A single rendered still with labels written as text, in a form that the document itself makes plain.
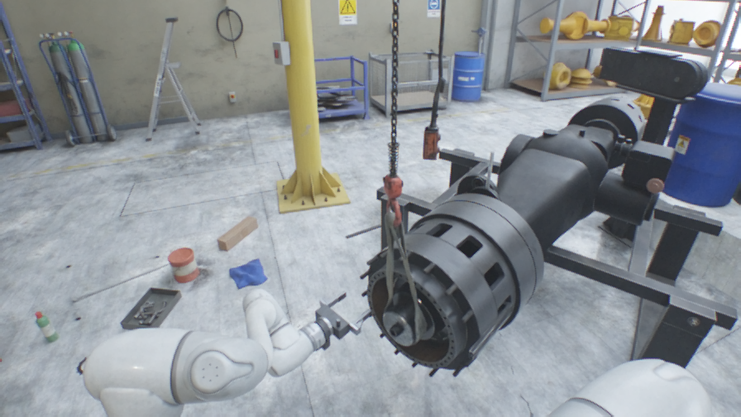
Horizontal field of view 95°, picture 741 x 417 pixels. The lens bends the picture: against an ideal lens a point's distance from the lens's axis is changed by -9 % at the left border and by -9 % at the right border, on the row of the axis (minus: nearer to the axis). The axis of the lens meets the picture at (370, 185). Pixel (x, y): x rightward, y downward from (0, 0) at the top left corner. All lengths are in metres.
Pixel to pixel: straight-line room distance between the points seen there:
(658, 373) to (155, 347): 0.80
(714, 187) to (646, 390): 3.20
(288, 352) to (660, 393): 0.98
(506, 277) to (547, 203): 0.64
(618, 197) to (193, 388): 2.21
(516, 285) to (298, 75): 2.62
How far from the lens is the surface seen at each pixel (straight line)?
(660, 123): 3.45
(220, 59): 6.87
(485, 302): 1.32
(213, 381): 0.72
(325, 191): 3.87
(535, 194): 1.98
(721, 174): 3.73
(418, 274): 1.29
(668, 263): 3.36
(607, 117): 3.48
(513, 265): 1.45
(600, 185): 2.44
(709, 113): 3.59
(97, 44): 7.10
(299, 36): 3.42
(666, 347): 2.39
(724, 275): 3.66
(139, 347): 0.81
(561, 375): 2.52
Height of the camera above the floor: 1.89
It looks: 28 degrees down
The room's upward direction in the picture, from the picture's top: 1 degrees counter-clockwise
